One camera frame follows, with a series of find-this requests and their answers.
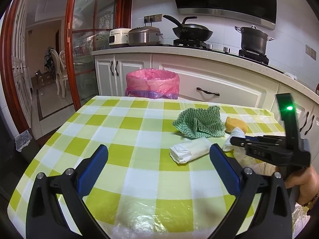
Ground red framed glass sliding door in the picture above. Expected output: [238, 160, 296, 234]
[1, 0, 131, 136]

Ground person's right hand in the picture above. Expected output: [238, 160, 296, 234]
[284, 165, 318, 205]

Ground white tissue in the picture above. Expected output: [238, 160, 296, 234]
[222, 127, 246, 152]

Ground green zigzag cloth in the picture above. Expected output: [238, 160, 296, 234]
[172, 106, 225, 139]

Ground white rice cooker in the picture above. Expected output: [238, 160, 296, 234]
[109, 28, 131, 47]

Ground black stock pot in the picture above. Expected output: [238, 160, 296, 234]
[235, 25, 274, 56]

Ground wall power socket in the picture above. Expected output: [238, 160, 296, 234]
[144, 14, 163, 23]

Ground black wok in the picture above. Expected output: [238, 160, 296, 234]
[163, 15, 213, 42]

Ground black gas stove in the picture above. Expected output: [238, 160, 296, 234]
[159, 41, 284, 74]

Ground white green plastic package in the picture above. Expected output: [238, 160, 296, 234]
[170, 138, 213, 164]

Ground pink-lined trash bin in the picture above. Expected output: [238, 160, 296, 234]
[125, 69, 180, 99]

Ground white dining chair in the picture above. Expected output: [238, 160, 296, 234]
[51, 49, 68, 99]

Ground yellow sponge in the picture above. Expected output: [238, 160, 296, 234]
[224, 117, 248, 134]

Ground wall light switch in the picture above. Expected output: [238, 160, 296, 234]
[305, 45, 317, 60]

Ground white lower kitchen cabinets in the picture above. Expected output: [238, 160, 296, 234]
[92, 46, 318, 146]

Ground green checkered tablecloth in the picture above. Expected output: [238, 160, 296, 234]
[7, 95, 287, 239]

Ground stainless steel pressure cooker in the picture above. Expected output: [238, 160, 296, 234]
[128, 26, 163, 46]

